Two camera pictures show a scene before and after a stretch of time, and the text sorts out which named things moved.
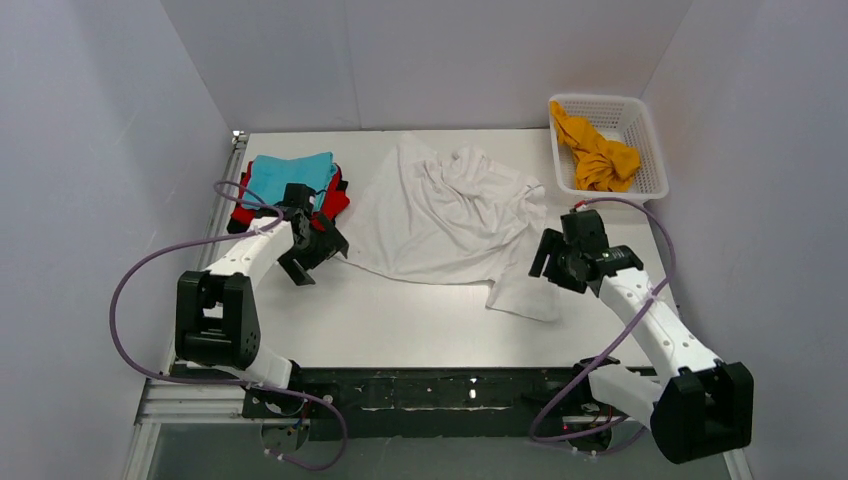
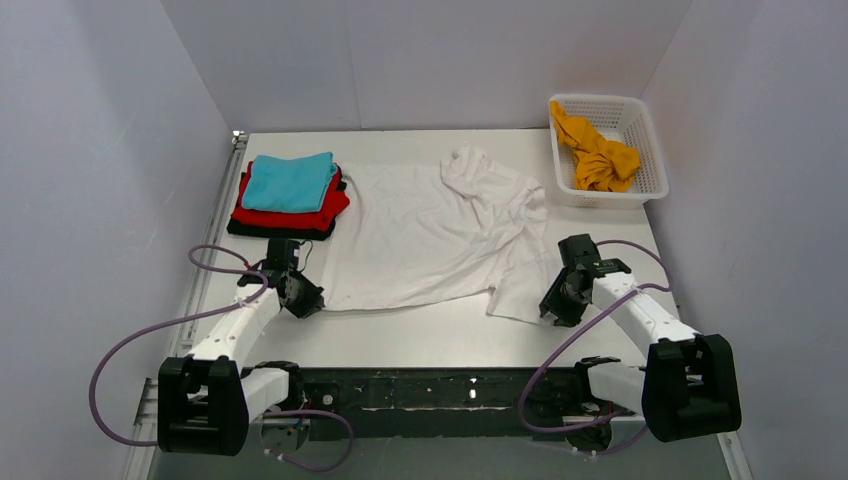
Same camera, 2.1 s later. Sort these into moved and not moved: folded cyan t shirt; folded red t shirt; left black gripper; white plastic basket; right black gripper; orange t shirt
Moved: right black gripper; left black gripper
Not moved: folded cyan t shirt; white plastic basket; orange t shirt; folded red t shirt
